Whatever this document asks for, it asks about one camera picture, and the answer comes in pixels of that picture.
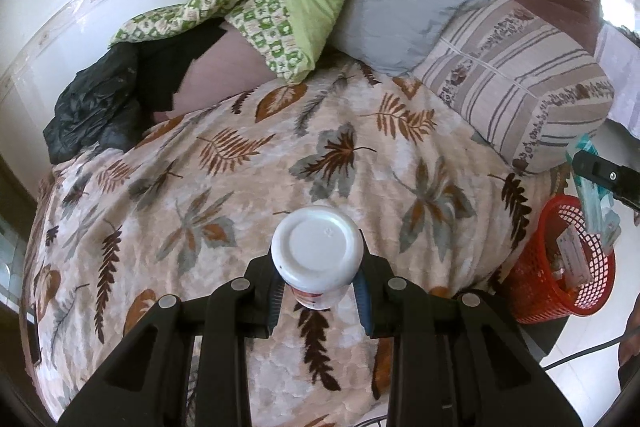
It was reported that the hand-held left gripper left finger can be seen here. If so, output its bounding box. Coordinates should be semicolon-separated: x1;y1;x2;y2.
57;254;284;427

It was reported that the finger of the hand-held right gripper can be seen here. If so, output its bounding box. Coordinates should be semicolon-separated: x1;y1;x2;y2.
571;149;640;210

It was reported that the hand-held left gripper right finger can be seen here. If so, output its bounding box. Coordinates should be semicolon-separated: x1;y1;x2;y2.
352;254;583;427

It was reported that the pale green packet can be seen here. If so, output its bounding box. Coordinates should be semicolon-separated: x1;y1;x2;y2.
565;134;622;255

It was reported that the white lidded jar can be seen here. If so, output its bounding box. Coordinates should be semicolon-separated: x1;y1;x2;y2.
270;205;365;312

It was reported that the white carton box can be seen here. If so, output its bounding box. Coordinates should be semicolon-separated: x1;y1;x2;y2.
554;231;591;288

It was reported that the red plastic basket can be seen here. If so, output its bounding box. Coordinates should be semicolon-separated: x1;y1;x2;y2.
510;194;617;325

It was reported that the white patterned cloth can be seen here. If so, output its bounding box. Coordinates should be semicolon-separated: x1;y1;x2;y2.
595;22;640;132

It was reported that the striped beige pillow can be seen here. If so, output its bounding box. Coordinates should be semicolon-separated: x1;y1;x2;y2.
412;0;615;176

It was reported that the leaf printed blanket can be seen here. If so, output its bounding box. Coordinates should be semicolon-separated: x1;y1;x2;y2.
20;59;571;427

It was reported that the pink pillow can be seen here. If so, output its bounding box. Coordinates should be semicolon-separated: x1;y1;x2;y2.
167;32;273;120

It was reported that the grey pillow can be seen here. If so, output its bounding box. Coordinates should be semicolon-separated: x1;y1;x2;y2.
327;0;493;78

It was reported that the black cloth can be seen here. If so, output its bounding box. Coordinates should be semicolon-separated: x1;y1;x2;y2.
135;18;226;112

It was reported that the black puffer jacket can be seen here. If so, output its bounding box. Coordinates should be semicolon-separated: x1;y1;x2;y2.
42;43;146;165

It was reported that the black cable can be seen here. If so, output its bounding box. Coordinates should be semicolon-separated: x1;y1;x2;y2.
542;332;636;370

